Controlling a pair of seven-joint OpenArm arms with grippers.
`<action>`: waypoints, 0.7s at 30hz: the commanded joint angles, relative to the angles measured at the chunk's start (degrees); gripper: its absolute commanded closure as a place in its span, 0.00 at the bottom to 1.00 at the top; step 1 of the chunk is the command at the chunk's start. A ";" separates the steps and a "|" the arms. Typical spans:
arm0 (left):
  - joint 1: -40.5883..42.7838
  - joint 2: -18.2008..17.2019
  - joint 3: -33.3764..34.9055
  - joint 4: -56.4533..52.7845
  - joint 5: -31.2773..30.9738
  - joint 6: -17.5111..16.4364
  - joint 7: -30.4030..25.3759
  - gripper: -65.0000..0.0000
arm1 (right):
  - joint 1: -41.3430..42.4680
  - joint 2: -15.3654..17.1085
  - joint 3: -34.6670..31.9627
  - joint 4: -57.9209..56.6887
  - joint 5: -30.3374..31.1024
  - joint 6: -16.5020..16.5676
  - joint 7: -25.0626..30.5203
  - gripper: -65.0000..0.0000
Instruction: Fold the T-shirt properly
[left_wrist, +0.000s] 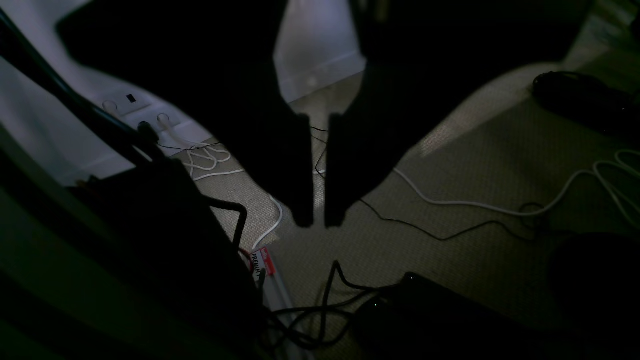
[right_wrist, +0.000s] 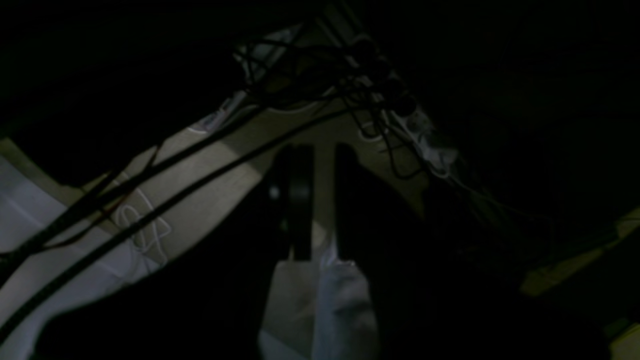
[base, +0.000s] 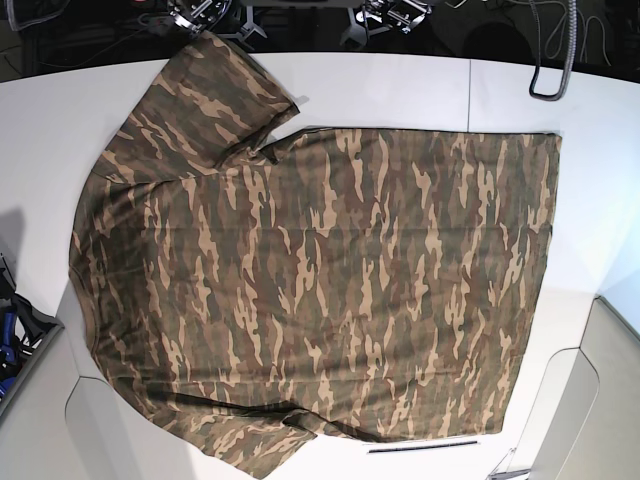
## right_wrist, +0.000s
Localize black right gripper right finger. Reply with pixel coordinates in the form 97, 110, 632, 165
334, 144, 401, 271

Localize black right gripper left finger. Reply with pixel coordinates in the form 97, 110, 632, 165
274, 145, 314, 261

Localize white power strip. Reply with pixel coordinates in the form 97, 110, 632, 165
346, 33, 460, 181

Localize black floor cable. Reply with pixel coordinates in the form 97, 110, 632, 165
0, 102, 366, 271
0, 107, 361, 346

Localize white coiled cable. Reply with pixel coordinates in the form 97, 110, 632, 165
112, 187, 173, 266

